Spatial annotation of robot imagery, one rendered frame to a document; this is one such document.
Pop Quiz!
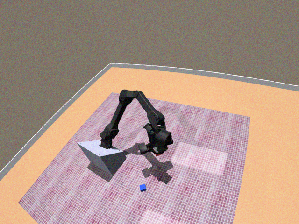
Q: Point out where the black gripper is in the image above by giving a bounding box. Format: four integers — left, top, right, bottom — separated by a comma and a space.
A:
138, 139, 173, 154

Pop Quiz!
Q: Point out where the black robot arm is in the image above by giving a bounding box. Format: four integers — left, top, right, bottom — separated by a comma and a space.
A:
99, 90, 172, 155

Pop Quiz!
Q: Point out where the blue block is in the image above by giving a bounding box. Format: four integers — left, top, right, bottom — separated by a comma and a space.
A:
140, 184, 146, 191

